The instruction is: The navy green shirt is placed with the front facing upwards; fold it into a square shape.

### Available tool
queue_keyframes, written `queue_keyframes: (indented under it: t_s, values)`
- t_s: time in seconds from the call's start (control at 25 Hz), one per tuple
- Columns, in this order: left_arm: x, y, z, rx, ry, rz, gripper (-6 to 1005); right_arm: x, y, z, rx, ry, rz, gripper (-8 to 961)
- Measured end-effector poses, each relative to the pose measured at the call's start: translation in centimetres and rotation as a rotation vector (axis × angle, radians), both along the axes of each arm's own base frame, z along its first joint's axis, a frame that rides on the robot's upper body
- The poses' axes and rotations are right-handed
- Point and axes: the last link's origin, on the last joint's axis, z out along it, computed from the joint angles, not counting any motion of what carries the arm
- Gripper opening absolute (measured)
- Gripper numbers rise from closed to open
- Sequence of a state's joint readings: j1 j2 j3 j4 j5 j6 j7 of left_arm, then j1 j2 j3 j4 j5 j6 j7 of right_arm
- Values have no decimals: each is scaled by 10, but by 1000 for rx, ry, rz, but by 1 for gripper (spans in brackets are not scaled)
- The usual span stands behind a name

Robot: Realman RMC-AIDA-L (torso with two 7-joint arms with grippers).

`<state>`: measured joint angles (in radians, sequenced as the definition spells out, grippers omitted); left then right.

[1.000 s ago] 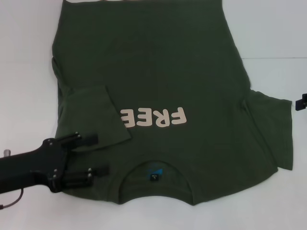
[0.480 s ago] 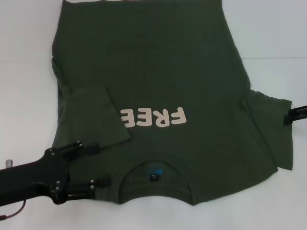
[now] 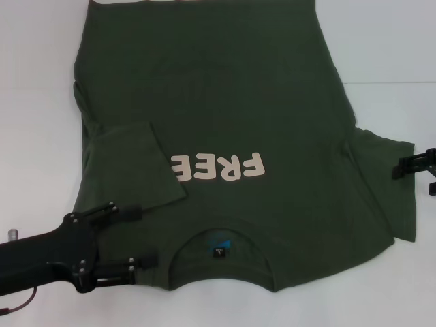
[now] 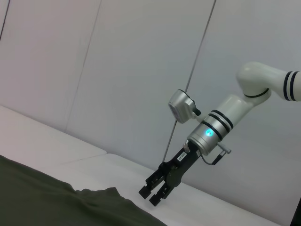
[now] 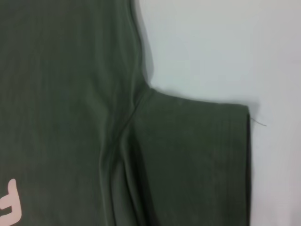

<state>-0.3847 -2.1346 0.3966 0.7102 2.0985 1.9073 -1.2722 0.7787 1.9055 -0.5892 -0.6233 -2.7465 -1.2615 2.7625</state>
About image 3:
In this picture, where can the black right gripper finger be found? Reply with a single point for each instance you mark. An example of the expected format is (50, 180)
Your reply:
(432, 189)
(398, 172)

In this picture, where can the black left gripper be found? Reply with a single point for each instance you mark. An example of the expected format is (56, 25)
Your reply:
(51, 252)

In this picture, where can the dark green FREE t-shirt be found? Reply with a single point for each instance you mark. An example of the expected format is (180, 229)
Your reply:
(238, 85)

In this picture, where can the silver left wrist pin connector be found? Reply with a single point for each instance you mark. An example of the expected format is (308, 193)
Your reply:
(13, 235)

